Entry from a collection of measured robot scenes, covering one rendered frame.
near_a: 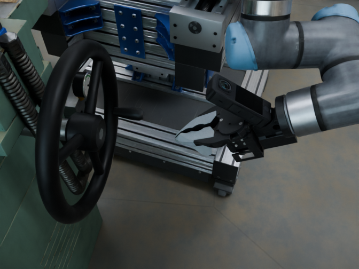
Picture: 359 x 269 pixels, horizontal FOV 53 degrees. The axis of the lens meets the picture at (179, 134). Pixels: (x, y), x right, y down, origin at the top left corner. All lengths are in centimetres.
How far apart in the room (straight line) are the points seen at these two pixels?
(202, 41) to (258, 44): 38
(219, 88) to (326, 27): 19
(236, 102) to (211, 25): 36
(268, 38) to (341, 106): 15
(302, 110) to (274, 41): 11
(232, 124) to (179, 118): 81
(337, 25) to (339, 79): 9
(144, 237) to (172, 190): 22
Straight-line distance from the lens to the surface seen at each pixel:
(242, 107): 57
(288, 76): 198
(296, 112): 58
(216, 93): 55
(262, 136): 63
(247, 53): 56
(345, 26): 62
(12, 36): 53
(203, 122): 65
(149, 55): 119
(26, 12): 77
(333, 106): 57
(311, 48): 59
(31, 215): 87
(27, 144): 80
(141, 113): 67
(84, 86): 88
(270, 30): 56
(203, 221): 139
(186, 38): 94
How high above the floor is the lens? 125
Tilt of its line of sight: 50 degrees down
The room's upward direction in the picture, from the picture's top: straight up
